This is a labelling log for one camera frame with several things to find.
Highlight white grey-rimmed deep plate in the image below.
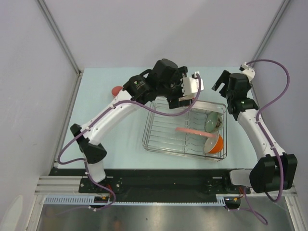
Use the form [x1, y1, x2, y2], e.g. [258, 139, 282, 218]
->
[193, 101, 224, 114]

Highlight orange white bowl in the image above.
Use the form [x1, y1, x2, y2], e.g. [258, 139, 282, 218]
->
[204, 134, 224, 154]

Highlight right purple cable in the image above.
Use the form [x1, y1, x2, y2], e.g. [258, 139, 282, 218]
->
[243, 59, 291, 226]

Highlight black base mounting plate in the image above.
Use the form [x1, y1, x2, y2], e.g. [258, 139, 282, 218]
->
[50, 168, 244, 209]

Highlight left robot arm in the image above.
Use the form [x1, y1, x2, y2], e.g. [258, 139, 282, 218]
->
[70, 59, 199, 193]

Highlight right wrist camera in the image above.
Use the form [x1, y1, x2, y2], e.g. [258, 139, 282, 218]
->
[239, 62, 256, 83]

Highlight aluminium front rail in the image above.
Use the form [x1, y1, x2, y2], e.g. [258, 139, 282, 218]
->
[34, 176, 296, 196]

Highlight left aluminium frame post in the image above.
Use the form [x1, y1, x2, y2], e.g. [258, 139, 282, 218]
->
[36, 0, 81, 74]

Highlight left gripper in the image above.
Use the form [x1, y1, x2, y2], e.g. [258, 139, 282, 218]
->
[158, 67, 193, 109]

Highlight pink plastic cup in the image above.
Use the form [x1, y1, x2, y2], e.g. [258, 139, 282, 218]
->
[111, 86, 123, 98]

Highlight purple cable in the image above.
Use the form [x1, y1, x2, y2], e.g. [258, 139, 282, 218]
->
[243, 59, 291, 226]
[45, 73, 202, 216]

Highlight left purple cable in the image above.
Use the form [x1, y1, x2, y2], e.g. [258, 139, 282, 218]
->
[45, 73, 202, 216]

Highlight right aluminium frame post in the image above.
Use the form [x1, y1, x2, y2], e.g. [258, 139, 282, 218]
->
[251, 0, 292, 61]

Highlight pink cream floral plate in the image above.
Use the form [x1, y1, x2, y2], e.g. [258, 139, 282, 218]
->
[175, 127, 216, 138]

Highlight aluminium frame post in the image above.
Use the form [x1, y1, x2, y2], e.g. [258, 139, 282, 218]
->
[36, 0, 81, 74]
[251, 0, 292, 61]

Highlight metal wire dish rack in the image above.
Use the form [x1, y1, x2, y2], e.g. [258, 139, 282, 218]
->
[142, 101, 227, 161]

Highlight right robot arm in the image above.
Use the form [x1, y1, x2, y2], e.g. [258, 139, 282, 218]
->
[212, 70, 298, 193]

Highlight white slotted cable duct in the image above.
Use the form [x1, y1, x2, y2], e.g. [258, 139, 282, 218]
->
[44, 195, 226, 206]

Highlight green floral bowl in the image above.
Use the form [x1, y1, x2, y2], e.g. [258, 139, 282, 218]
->
[205, 112, 224, 133]

